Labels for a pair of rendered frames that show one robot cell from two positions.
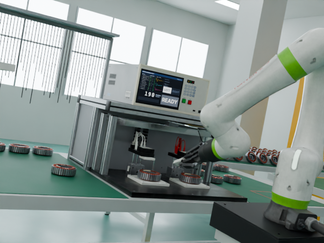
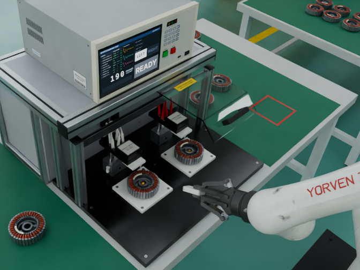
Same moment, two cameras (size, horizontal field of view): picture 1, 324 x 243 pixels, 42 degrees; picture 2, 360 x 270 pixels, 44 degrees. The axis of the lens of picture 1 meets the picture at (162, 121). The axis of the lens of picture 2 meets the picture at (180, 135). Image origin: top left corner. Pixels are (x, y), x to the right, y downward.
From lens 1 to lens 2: 131 cm
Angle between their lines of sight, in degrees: 43
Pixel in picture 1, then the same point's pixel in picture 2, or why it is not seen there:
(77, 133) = (7, 119)
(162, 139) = not seen: hidden behind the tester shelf
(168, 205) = (189, 248)
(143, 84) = (106, 68)
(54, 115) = not seen: outside the picture
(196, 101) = (181, 43)
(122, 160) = (91, 147)
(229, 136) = (293, 233)
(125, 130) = not seen: hidden behind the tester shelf
